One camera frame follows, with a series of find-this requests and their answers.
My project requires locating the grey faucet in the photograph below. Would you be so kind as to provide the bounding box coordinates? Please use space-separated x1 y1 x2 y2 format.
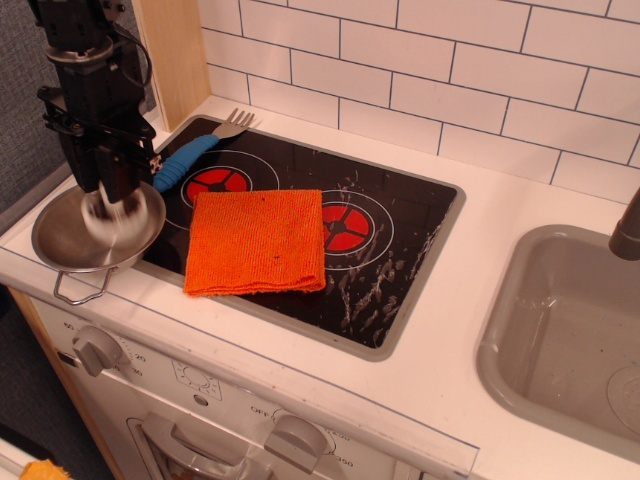
608 189 640 261

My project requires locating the grey timer knob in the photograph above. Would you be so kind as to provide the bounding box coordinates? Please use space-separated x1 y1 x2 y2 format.
72 326 123 377

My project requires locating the yellow cloth at corner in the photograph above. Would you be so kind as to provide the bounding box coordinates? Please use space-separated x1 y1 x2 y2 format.
19 459 71 480

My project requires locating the orange cloth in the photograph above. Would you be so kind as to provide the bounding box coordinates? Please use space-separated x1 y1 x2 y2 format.
184 189 326 297

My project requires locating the grey oven knob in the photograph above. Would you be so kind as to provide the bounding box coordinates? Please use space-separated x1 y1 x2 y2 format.
264 415 328 474

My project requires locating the toy oven door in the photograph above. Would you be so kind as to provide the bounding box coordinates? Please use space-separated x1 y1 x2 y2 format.
128 413 420 479

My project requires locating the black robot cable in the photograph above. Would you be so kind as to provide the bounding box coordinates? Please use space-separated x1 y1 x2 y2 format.
112 24 154 91

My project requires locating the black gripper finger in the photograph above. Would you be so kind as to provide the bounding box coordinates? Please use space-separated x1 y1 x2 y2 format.
96 144 161 203
58 133 100 192

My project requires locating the grey toy sink basin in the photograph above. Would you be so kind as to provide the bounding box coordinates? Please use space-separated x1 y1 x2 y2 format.
477 225 639 462

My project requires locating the black toy stove top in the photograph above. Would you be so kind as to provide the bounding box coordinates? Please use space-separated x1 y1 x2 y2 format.
144 131 465 361

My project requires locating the steel pot with handles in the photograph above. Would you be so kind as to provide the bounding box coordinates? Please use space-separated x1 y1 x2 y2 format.
31 183 166 306

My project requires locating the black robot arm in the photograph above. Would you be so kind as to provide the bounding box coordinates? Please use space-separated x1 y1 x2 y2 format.
30 1 156 203

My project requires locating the blue handled metal fork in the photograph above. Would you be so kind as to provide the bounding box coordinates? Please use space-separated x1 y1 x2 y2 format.
152 109 255 192

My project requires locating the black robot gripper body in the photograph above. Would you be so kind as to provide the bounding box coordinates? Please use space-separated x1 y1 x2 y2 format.
38 49 155 160

